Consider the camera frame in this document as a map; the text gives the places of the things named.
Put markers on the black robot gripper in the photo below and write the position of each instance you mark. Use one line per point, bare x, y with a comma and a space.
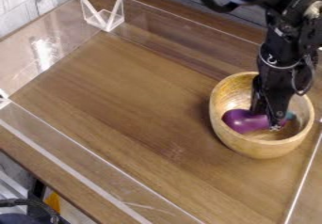
277, 83

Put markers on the purple toy eggplant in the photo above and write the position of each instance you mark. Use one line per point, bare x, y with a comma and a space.
244, 122

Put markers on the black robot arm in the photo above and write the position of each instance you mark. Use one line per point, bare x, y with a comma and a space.
288, 57

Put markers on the brown wooden bowl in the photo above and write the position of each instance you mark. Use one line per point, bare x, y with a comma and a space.
264, 144

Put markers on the clear acrylic corner bracket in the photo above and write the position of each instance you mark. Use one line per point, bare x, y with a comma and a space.
105, 19

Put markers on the clear acrylic tray wall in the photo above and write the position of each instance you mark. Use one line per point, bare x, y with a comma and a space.
105, 118

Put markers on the black clamp with cable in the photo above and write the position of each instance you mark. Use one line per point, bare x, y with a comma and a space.
23, 208

